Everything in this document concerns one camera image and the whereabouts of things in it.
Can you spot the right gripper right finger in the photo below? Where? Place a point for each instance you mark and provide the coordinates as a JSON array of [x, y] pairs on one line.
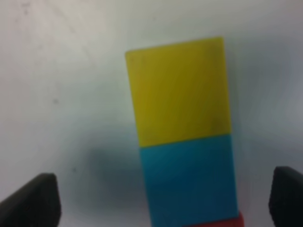
[[286, 197]]

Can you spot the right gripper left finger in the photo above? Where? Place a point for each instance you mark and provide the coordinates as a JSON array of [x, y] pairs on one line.
[[36, 204]]

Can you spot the red block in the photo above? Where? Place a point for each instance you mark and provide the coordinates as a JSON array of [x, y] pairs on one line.
[[234, 222]]

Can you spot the blue block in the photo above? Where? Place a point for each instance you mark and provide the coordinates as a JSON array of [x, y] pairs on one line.
[[190, 182]]

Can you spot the yellow block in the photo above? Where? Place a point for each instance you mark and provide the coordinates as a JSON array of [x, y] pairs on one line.
[[179, 91]]

